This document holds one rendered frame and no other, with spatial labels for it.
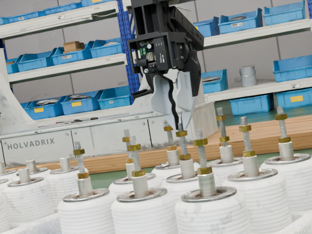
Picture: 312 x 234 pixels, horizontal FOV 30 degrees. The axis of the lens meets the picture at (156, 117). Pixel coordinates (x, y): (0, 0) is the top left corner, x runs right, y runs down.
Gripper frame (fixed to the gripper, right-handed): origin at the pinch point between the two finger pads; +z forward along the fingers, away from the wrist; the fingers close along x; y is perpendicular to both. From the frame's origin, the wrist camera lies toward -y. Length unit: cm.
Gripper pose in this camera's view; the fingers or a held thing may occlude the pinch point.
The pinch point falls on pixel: (181, 120)
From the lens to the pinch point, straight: 93.7
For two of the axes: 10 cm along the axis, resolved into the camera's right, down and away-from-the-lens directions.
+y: -4.5, 1.2, -8.9
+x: 8.8, -1.2, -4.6
